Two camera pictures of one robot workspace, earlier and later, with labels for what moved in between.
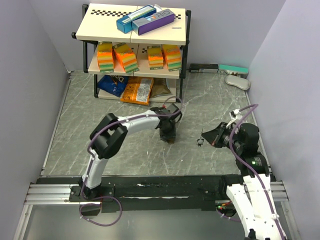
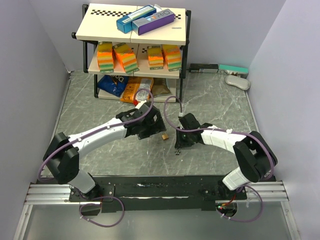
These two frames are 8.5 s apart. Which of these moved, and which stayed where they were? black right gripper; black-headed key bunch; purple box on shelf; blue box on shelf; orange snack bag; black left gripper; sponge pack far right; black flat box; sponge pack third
Moved: black right gripper; black-headed key bunch; black left gripper
Stayed: blue box on shelf; black flat box; sponge pack far right; sponge pack third; purple box on shelf; orange snack bag
